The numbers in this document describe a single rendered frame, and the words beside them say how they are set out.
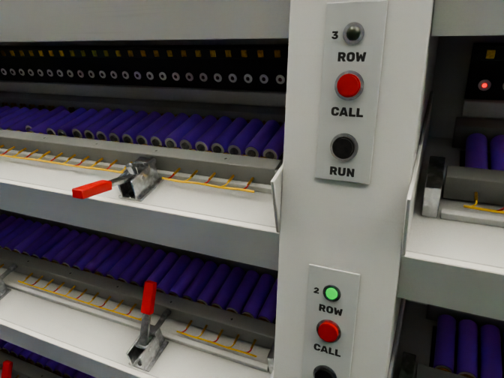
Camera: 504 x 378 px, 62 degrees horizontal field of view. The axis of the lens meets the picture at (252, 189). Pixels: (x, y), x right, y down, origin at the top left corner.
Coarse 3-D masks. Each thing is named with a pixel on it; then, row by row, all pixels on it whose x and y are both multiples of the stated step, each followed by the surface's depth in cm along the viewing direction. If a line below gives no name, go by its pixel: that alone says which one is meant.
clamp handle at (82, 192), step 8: (128, 168) 40; (128, 176) 40; (88, 184) 36; (96, 184) 36; (104, 184) 37; (112, 184) 38; (72, 192) 35; (80, 192) 34; (88, 192) 35; (96, 192) 36
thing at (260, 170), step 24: (0, 144) 53; (24, 144) 51; (48, 144) 49; (72, 144) 48; (96, 144) 47; (120, 144) 46; (96, 168) 45; (168, 168) 43; (192, 168) 42; (216, 168) 40; (240, 168) 39; (264, 168) 38
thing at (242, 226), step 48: (144, 96) 57; (192, 96) 54; (240, 96) 51; (0, 192) 49; (48, 192) 45; (192, 192) 41; (240, 192) 40; (144, 240) 42; (192, 240) 39; (240, 240) 36
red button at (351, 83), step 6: (342, 78) 29; (348, 78) 28; (354, 78) 28; (342, 84) 29; (348, 84) 29; (354, 84) 28; (360, 84) 28; (342, 90) 29; (348, 90) 29; (354, 90) 28; (348, 96) 29
